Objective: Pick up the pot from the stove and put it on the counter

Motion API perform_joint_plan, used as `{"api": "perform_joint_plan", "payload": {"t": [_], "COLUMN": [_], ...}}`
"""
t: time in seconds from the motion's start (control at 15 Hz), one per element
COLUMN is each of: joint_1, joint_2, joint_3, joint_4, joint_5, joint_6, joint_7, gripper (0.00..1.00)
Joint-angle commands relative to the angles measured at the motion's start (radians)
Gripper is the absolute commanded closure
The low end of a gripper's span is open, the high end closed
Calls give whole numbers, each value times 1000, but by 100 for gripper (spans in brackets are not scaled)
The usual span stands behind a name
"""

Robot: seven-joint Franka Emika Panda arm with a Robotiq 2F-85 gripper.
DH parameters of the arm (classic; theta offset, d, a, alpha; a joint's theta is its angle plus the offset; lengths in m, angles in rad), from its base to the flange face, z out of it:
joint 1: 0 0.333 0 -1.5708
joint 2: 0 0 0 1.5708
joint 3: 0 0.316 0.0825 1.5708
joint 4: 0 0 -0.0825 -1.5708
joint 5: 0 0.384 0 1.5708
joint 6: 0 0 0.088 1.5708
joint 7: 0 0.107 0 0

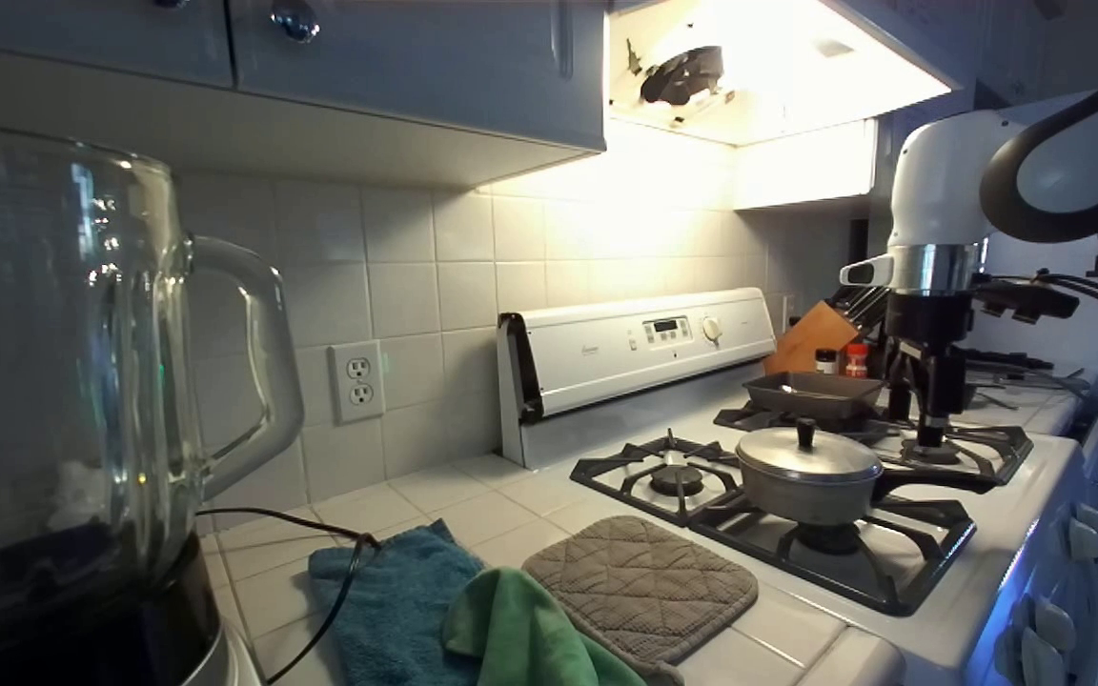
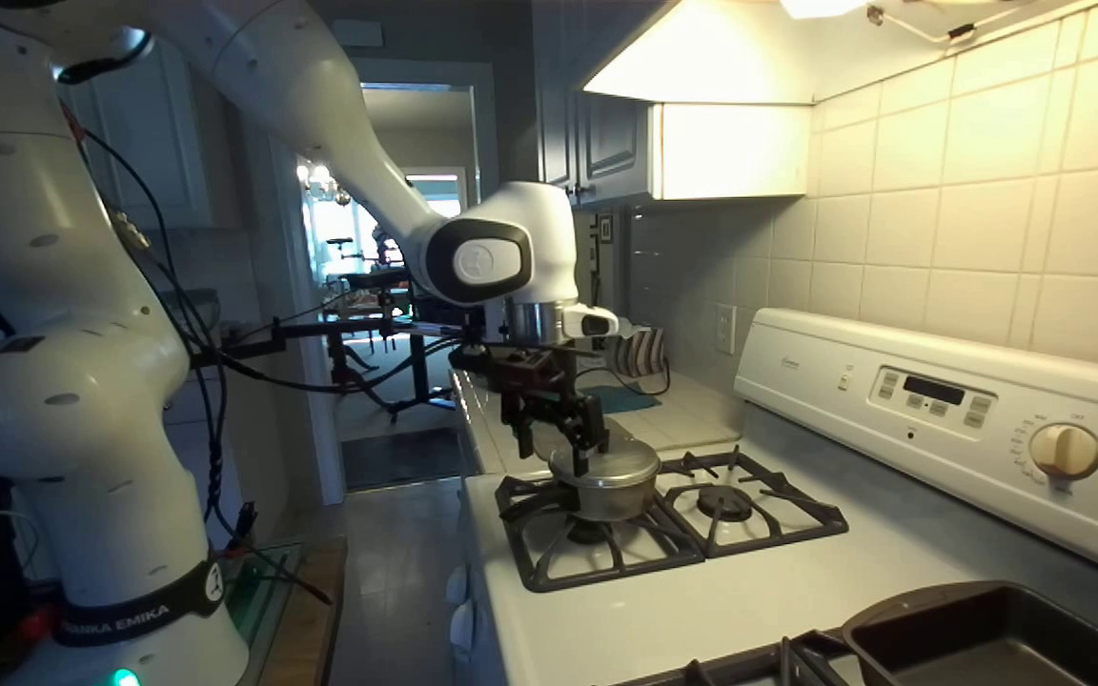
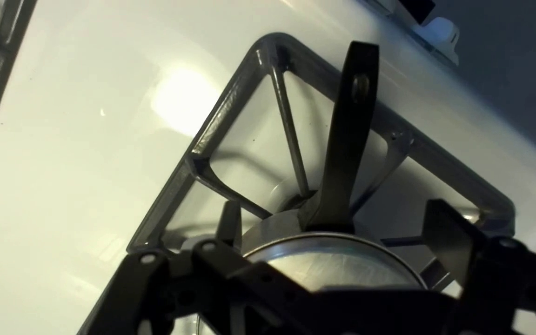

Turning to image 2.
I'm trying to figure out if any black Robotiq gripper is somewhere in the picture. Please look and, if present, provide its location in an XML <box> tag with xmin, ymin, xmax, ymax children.
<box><xmin>485</xmin><ymin>340</ymin><xmax>613</xmax><ymax>478</ymax></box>

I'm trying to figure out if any silver pot lid black knob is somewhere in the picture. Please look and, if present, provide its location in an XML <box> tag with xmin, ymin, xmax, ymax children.
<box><xmin>544</xmin><ymin>423</ymin><xmax>664</xmax><ymax>494</ymax></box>

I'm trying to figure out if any silver metal pot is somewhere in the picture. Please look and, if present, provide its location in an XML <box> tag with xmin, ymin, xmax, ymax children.
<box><xmin>550</xmin><ymin>467</ymin><xmax>664</xmax><ymax>524</ymax></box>

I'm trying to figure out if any white stove knob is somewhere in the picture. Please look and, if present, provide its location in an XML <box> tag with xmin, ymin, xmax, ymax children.
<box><xmin>442</xmin><ymin>555</ymin><xmax>476</xmax><ymax>611</ymax></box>
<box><xmin>447</xmin><ymin>599</ymin><xmax>485</xmax><ymax>663</ymax></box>

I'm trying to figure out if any white gas stove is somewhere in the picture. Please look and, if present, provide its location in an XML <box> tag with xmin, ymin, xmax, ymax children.
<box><xmin>449</xmin><ymin>303</ymin><xmax>1098</xmax><ymax>686</ymax></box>

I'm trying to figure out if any blue towel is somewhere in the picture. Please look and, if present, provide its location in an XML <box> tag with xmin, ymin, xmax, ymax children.
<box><xmin>592</xmin><ymin>383</ymin><xmax>664</xmax><ymax>419</ymax></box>

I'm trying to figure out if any striped basket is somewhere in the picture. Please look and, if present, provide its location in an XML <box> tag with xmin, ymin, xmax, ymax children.
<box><xmin>610</xmin><ymin>318</ymin><xmax>677</xmax><ymax>400</ymax></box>

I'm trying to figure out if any grey burner cap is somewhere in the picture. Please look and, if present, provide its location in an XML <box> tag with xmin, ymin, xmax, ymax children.
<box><xmin>692</xmin><ymin>482</ymin><xmax>754</xmax><ymax>520</ymax></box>

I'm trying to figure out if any black burner grate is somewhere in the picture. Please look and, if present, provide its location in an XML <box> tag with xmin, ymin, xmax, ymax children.
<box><xmin>490</xmin><ymin>442</ymin><xmax>852</xmax><ymax>593</ymax></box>
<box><xmin>620</xmin><ymin>627</ymin><xmax>896</xmax><ymax>686</ymax></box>

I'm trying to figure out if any black tripod boom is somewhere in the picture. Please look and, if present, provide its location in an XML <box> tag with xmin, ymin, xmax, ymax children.
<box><xmin>189</xmin><ymin>309</ymin><xmax>465</xmax><ymax>426</ymax></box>

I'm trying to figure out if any grey upper cabinet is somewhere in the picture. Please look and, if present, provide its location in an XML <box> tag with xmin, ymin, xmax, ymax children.
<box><xmin>530</xmin><ymin>0</ymin><xmax>814</xmax><ymax>215</ymax></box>

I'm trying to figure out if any chandelier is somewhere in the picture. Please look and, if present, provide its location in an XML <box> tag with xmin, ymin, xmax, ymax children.
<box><xmin>293</xmin><ymin>154</ymin><xmax>350</xmax><ymax>200</ymax></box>

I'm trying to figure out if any white range hood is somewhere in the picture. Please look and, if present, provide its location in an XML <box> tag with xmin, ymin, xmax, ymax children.
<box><xmin>579</xmin><ymin>0</ymin><xmax>1098</xmax><ymax>106</ymax></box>

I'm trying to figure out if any cream timer dial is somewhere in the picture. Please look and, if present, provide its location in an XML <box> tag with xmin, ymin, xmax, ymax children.
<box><xmin>1026</xmin><ymin>419</ymin><xmax>1098</xmax><ymax>489</ymax></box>

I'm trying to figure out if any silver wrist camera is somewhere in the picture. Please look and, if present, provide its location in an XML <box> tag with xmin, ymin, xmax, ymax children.
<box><xmin>561</xmin><ymin>302</ymin><xmax>625</xmax><ymax>344</ymax></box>

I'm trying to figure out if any white wall outlet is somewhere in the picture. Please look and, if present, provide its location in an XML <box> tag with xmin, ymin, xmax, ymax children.
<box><xmin>713</xmin><ymin>302</ymin><xmax>742</xmax><ymax>359</ymax></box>

